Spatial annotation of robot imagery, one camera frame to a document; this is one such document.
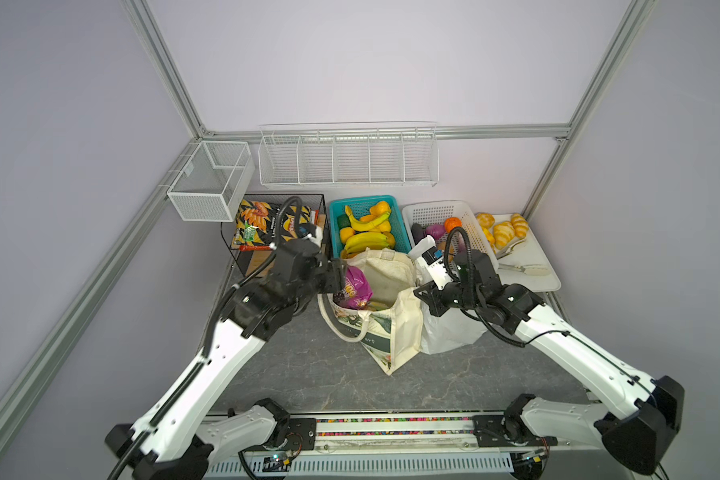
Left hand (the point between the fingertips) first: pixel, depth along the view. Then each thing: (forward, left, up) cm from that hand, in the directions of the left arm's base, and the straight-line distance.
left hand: (339, 268), depth 68 cm
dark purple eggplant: (+35, -27, -28) cm, 52 cm away
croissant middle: (+32, -59, -28) cm, 73 cm away
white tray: (+17, -64, -29) cm, 73 cm away
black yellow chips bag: (+26, +27, -9) cm, 38 cm away
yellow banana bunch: (+29, -7, -24) cm, 38 cm away
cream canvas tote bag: (-9, -12, -12) cm, 19 cm away
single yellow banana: (+38, -6, -26) cm, 46 cm away
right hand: (-2, -19, -9) cm, 21 cm away
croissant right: (+37, -68, -28) cm, 82 cm away
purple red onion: (+34, -34, -26) cm, 55 cm away
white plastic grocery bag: (-8, -29, -20) cm, 36 cm away
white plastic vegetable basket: (+42, -34, -25) cm, 60 cm away
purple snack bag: (+2, -4, -14) cm, 15 cm away
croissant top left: (+39, -55, -28) cm, 73 cm away
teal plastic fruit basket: (+46, -6, -24) cm, 52 cm away
